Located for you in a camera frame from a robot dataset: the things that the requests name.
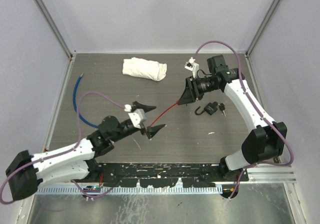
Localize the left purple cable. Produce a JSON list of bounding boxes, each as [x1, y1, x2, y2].
[[0, 91, 126, 205]]

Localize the red cable padlock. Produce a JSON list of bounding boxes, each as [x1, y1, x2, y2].
[[150, 100, 179, 127]]

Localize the blue cable lock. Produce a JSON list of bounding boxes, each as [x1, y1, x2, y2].
[[72, 73, 98, 129]]

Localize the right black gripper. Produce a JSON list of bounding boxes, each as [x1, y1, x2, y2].
[[177, 75, 219, 106]]

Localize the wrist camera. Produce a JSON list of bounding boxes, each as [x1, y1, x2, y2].
[[124, 104, 147, 129], [184, 57, 199, 79]]

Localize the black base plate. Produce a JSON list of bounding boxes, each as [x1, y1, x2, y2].
[[71, 161, 251, 189]]

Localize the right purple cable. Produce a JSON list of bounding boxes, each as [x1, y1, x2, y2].
[[194, 40, 295, 201]]

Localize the white crumpled cloth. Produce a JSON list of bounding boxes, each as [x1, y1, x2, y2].
[[122, 57, 168, 82]]

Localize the black-headed keys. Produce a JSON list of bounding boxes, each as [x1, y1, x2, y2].
[[218, 103, 226, 116]]

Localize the black padlock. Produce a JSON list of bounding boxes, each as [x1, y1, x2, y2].
[[194, 101, 219, 116]]

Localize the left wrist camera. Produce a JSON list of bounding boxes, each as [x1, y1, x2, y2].
[[124, 104, 147, 129]]

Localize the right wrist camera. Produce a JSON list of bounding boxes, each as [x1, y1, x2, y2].
[[184, 57, 199, 79]]

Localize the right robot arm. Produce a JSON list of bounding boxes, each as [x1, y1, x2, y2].
[[177, 55, 287, 181]]

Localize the aluminium frame rail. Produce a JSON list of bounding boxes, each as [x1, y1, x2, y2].
[[247, 165, 297, 184]]

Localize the slotted cable duct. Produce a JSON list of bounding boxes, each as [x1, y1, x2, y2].
[[36, 184, 223, 195]]

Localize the purple cable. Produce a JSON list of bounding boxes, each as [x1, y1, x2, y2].
[[194, 40, 295, 201], [0, 91, 126, 205]]

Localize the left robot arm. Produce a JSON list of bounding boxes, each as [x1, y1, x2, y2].
[[1, 101, 165, 202]]

